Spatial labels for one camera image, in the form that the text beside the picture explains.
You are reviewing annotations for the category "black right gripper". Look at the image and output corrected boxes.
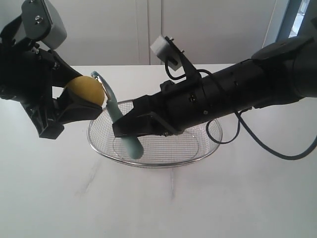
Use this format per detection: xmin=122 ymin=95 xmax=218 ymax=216
xmin=112 ymin=79 xmax=210 ymax=137

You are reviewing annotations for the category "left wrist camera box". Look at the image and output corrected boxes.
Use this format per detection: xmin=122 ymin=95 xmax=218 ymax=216
xmin=21 ymin=0 xmax=67 ymax=50

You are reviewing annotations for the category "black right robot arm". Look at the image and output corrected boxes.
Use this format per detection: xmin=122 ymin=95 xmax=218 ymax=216
xmin=112 ymin=37 xmax=317 ymax=137

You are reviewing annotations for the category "teal handled peeler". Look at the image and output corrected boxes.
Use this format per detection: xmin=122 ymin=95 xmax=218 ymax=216
xmin=90 ymin=71 xmax=144 ymax=160

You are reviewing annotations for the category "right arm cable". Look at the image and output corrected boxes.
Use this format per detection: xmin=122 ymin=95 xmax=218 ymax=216
xmin=205 ymin=109 xmax=317 ymax=161

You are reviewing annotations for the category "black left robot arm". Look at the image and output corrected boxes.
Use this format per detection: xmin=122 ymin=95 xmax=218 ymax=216
xmin=0 ymin=13 xmax=102 ymax=139

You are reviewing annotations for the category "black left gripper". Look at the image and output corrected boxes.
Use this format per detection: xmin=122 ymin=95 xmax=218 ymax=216
xmin=0 ymin=47 xmax=102 ymax=138

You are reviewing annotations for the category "oval metal wire basket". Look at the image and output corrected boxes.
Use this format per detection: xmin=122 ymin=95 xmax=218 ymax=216
xmin=87 ymin=110 xmax=223 ymax=168

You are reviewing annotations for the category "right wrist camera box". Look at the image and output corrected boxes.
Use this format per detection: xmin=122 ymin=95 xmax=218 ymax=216
xmin=150 ymin=35 xmax=183 ymax=71

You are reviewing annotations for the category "yellow lemon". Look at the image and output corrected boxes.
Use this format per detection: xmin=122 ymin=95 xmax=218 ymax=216
xmin=65 ymin=76 xmax=105 ymax=106

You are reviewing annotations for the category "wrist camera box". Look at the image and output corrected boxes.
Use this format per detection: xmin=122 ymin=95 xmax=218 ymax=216
xmin=21 ymin=0 xmax=67 ymax=50
xmin=150 ymin=35 xmax=183 ymax=71

